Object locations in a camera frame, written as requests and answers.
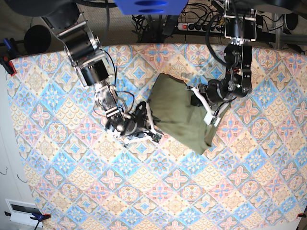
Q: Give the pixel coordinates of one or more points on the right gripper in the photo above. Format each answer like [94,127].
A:
[138,123]

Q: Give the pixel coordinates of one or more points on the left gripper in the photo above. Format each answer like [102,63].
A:
[215,92]

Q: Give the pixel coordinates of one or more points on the green t-shirt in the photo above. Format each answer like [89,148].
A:
[170,104]

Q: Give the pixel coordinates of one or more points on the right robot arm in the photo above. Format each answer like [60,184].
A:
[90,61]

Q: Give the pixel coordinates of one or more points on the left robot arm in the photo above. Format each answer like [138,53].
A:
[240,28]

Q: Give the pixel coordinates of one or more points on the white power strip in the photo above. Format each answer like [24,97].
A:
[191,27]

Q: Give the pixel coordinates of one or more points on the patterned tablecloth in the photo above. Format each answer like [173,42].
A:
[254,175]

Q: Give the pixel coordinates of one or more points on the black round stool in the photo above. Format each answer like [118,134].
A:
[37,40]

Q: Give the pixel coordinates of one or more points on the blue clamp lower left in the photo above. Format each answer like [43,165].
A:
[36,216]

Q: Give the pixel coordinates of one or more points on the blue clamp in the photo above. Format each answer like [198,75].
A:
[5,61]
[36,216]

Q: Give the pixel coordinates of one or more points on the blue clamp upper left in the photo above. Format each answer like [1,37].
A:
[5,61]

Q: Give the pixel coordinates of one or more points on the orange clamp lower right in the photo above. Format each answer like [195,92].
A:
[301,215]

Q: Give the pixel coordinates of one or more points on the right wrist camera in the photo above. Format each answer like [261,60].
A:
[156,137]

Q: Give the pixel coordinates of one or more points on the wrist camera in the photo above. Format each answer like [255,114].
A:
[211,120]
[156,137]

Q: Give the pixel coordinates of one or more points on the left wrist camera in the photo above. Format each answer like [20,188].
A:
[211,120]

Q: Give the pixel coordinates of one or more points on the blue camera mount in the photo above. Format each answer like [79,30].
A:
[151,7]

